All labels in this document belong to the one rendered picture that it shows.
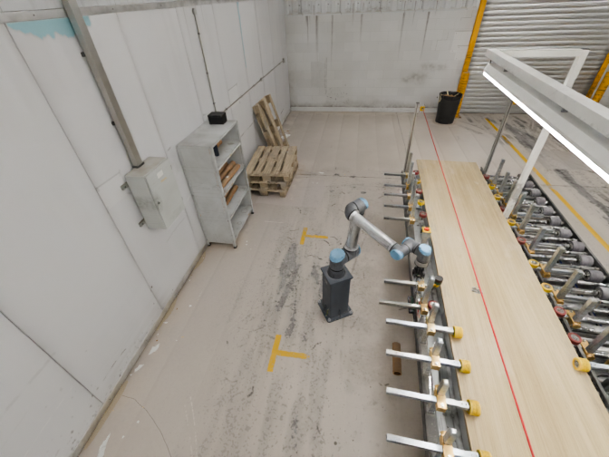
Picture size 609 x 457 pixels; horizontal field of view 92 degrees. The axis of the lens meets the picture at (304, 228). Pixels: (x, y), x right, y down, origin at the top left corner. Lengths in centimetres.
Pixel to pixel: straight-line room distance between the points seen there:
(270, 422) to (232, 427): 32
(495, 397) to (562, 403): 38
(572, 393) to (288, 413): 203
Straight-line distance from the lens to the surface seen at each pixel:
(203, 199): 408
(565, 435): 247
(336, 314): 346
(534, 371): 260
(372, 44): 942
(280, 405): 309
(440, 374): 265
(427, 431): 237
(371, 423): 305
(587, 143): 166
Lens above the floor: 287
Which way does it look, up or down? 38 degrees down
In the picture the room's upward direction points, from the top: 3 degrees counter-clockwise
